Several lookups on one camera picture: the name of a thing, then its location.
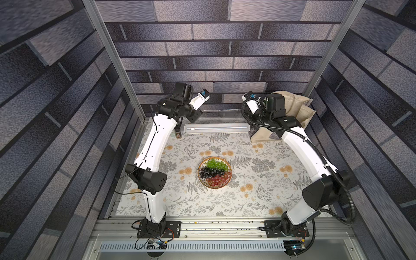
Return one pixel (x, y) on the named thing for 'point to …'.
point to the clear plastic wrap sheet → (232, 116)
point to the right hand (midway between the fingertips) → (243, 107)
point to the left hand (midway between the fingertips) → (196, 107)
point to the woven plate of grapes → (214, 172)
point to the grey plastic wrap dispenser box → (216, 128)
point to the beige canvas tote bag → (295, 106)
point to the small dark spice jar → (178, 132)
